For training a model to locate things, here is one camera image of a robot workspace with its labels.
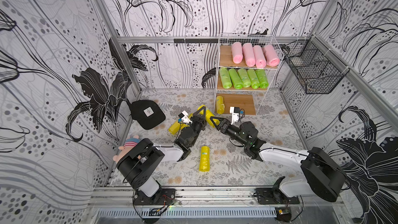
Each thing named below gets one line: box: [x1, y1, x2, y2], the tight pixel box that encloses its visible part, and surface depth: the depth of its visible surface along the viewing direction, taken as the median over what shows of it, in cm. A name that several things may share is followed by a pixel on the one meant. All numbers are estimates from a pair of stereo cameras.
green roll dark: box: [228, 68, 244, 90], surface depth 88 cm
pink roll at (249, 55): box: [242, 42, 257, 67], surface depth 76 cm
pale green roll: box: [237, 68, 252, 88], surface depth 88 cm
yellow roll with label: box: [216, 95, 225, 115], surface depth 105 cm
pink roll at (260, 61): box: [252, 45, 267, 68], surface depth 73 cm
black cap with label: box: [130, 100, 167, 130], surface depth 101 cm
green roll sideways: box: [254, 68, 269, 89], surface depth 86 cm
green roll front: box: [247, 68, 261, 90], surface depth 87 cm
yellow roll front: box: [199, 145, 210, 173], surface depth 83 cm
